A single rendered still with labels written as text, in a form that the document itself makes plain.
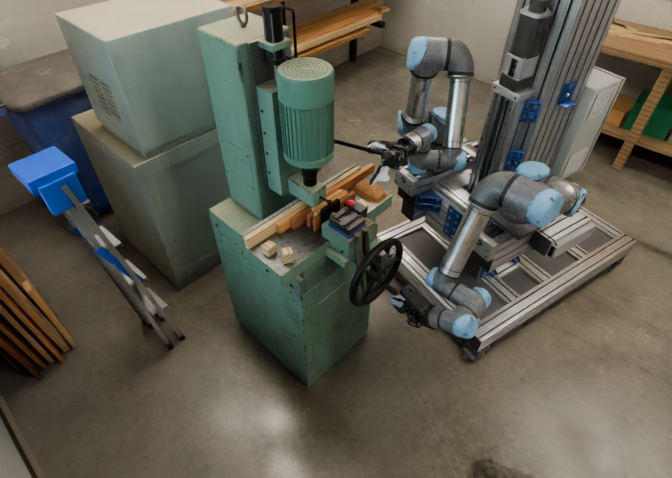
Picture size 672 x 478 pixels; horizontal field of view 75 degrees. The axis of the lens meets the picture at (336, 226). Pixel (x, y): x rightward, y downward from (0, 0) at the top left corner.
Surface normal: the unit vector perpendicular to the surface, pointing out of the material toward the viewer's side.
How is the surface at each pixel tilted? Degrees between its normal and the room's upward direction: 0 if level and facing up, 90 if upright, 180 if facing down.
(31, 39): 90
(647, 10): 90
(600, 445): 0
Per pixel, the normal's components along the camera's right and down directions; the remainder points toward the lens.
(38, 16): 0.73, 0.47
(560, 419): 0.00, -0.73
